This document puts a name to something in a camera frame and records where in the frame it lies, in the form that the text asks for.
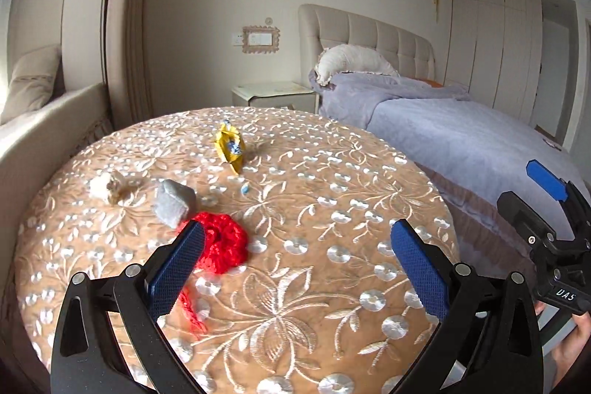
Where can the orange item on bed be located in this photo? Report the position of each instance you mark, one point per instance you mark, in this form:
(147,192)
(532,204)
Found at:
(431,83)

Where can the white nightstand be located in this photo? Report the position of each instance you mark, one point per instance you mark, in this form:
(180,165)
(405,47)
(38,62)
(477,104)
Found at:
(286,95)

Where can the beige cushion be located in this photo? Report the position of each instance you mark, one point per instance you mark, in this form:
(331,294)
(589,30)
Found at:
(32,82)

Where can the window seat bench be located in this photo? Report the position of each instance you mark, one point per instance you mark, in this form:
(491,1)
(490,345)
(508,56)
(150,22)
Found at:
(35,145)

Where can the person right hand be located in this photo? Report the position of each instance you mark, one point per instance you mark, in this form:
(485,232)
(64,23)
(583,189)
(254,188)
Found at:
(563,356)

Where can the bed with lavender cover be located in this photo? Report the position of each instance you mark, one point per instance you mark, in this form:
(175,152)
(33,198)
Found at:
(443,130)

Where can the small dark item on bed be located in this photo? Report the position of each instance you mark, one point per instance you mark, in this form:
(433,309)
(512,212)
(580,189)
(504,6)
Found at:
(552,144)

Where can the embroidered beige tablecloth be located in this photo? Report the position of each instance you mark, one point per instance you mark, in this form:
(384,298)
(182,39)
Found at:
(321,305)

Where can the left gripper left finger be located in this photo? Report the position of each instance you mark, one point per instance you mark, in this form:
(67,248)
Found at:
(86,356)

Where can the white pillow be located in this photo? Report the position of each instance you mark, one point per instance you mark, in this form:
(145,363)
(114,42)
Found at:
(349,58)

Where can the yellow snack wrapper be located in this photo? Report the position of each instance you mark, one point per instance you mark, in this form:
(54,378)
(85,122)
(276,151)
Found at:
(230,146)

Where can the framed wall switch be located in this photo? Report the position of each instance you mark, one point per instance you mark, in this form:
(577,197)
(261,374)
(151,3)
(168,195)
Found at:
(258,39)

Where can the crumpled white paper ball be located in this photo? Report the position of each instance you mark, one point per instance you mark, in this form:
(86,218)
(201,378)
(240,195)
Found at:
(109,187)

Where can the beige tufted headboard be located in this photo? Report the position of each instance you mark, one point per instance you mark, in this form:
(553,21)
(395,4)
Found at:
(323,27)

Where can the red mesh netting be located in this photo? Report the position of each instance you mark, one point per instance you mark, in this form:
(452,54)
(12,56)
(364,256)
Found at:
(225,247)

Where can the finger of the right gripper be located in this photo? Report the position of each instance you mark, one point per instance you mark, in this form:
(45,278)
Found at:
(554,186)
(533,229)

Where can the white wardrobe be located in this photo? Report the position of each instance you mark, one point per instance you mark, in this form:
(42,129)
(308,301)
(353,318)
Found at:
(519,57)

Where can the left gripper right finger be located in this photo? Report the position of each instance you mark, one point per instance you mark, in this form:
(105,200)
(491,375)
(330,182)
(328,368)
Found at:
(487,339)

